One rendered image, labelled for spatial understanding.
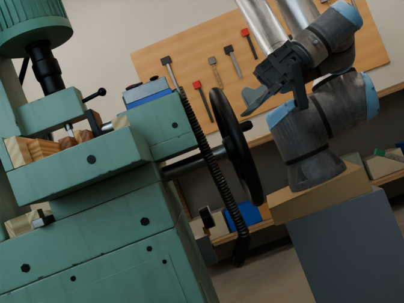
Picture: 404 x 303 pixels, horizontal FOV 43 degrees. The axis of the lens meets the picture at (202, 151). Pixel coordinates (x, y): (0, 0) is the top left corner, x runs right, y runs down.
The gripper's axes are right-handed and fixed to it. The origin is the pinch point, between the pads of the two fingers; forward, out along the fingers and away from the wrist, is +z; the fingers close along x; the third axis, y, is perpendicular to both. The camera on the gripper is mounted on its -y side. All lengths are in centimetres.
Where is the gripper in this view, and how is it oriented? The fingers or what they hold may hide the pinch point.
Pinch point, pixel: (246, 115)
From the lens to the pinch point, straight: 127.1
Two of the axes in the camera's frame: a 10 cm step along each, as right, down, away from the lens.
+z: -7.5, 6.6, -0.3
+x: 0.0, -0.3, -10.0
